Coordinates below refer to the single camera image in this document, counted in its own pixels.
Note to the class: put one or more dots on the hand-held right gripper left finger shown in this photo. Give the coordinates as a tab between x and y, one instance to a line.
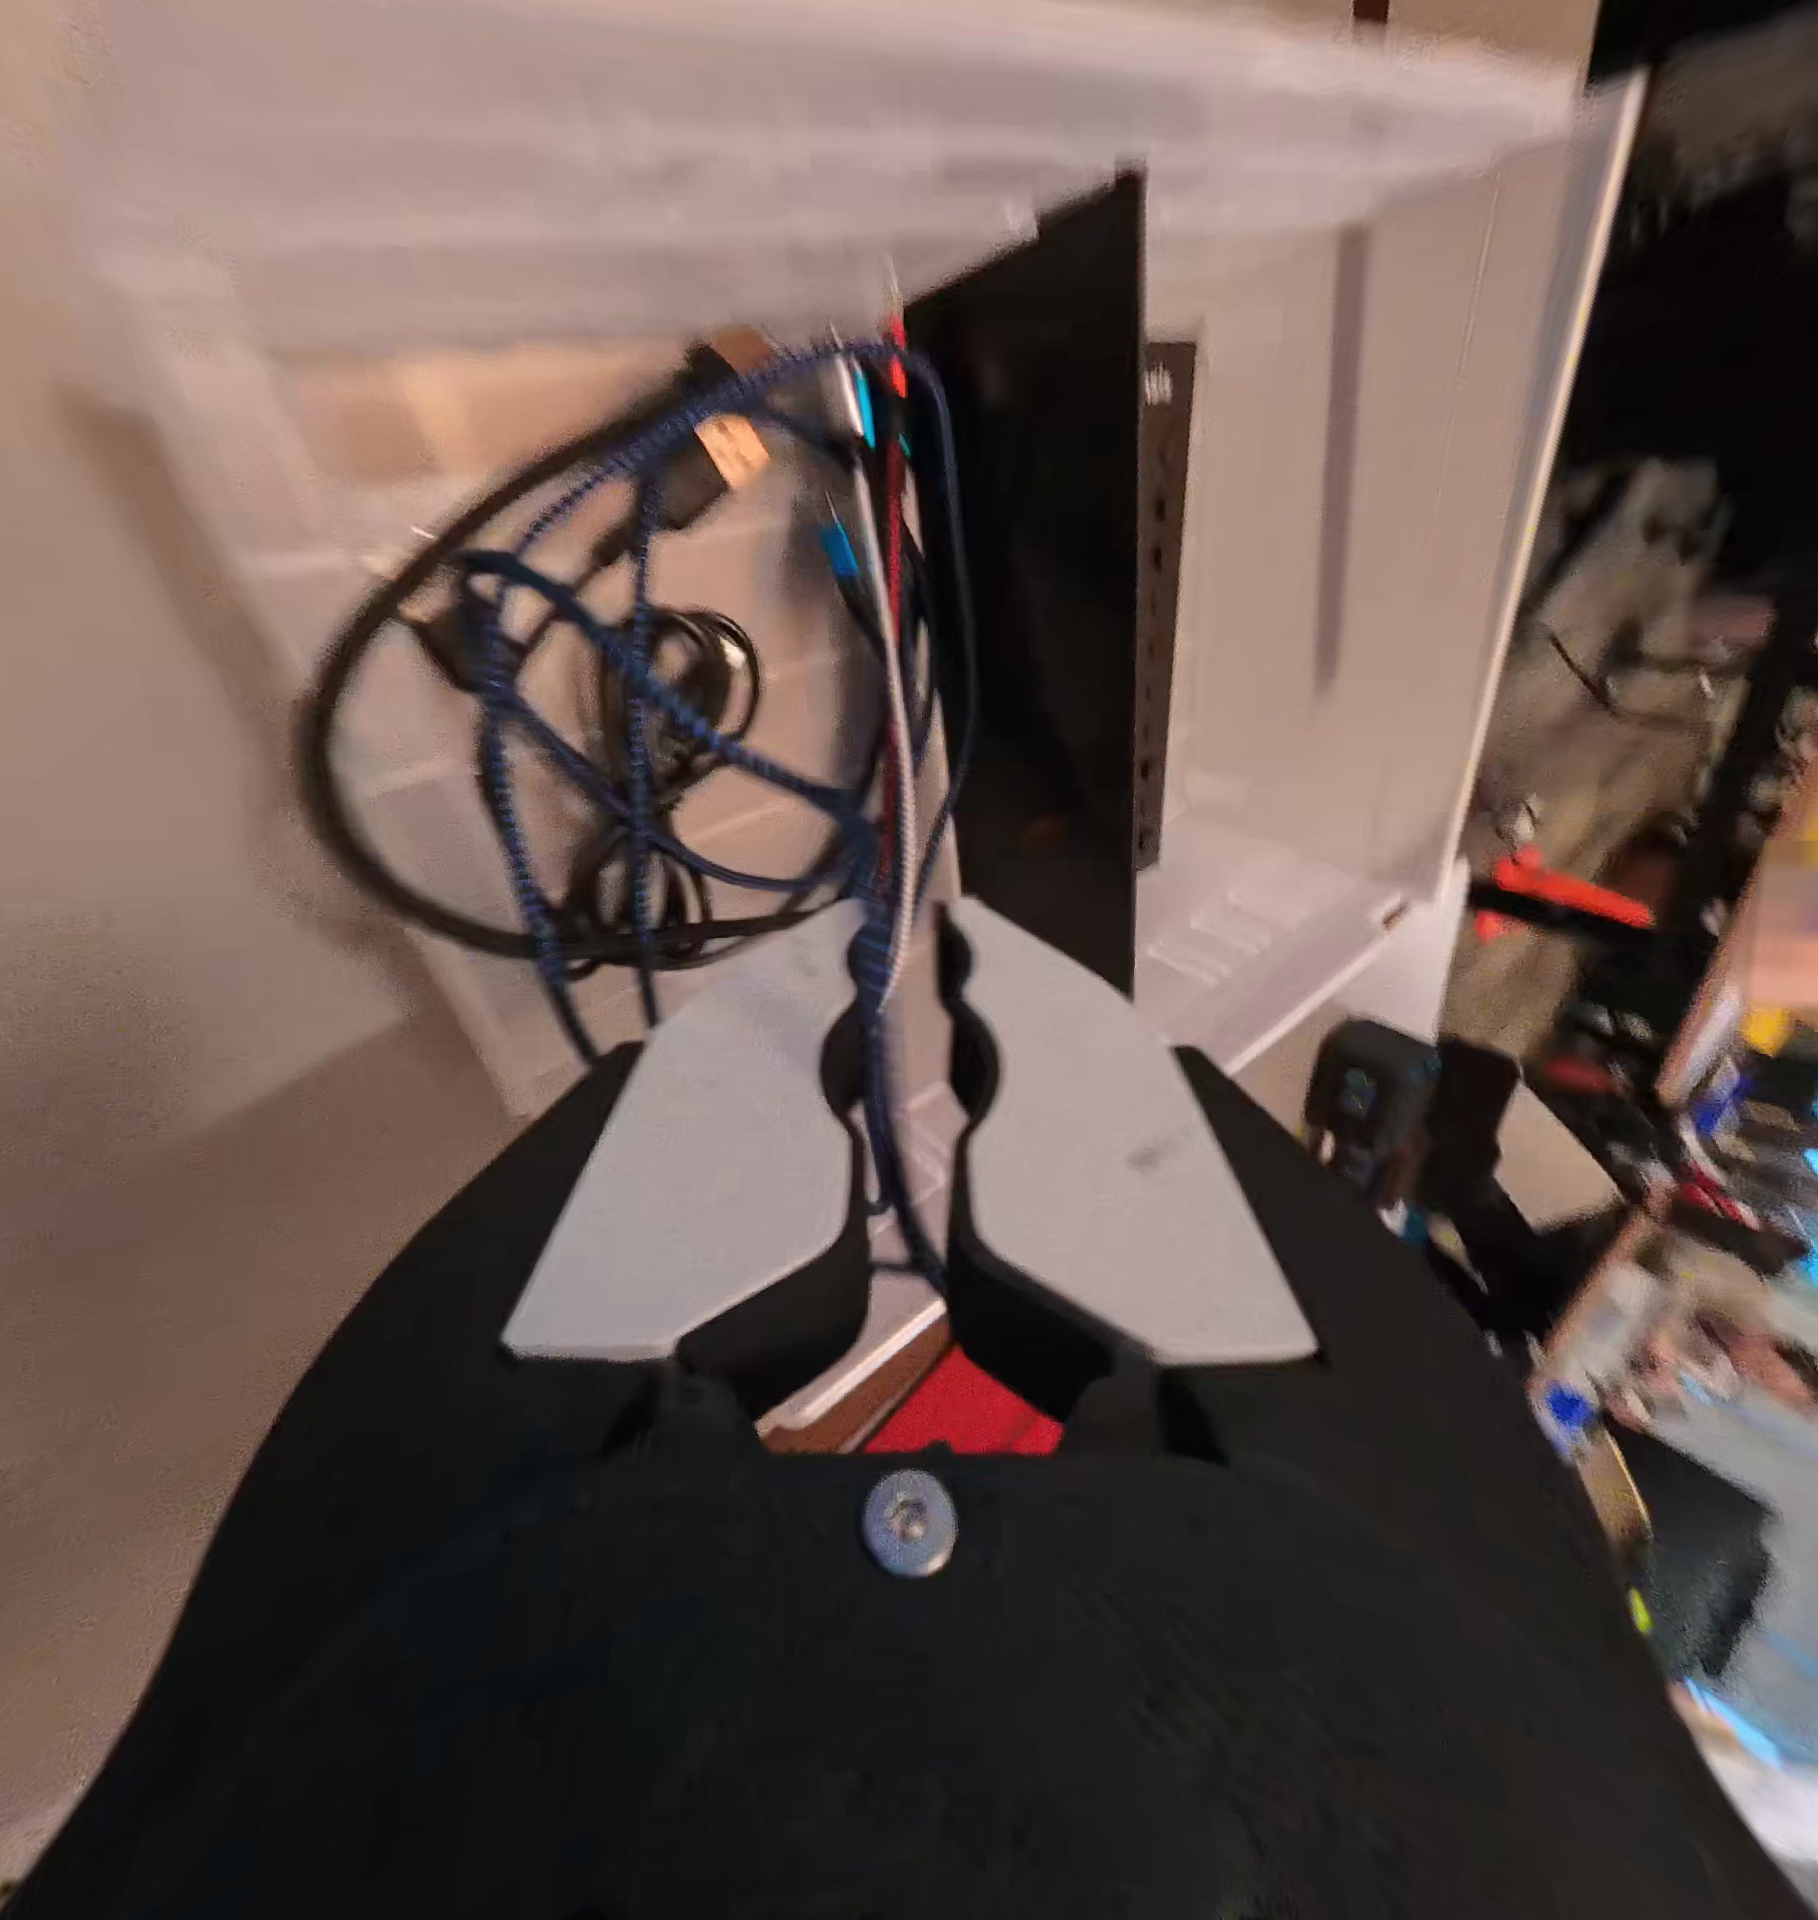
700	1185

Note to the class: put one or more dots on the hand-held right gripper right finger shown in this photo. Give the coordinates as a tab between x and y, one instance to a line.
1120	1200

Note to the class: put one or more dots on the clear plastic bin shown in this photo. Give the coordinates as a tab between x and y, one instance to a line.
1299	599

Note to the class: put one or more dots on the red desk leg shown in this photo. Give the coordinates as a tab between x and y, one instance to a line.
1562	892

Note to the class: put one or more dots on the grey desk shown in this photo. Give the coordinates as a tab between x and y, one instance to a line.
99	1200

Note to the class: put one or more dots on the red plastic bin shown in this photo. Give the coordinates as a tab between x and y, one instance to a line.
968	1419

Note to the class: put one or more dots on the black charging case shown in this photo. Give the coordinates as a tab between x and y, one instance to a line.
1366	1095

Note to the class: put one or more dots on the black perforated metal box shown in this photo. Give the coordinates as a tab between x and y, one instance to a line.
1029	599

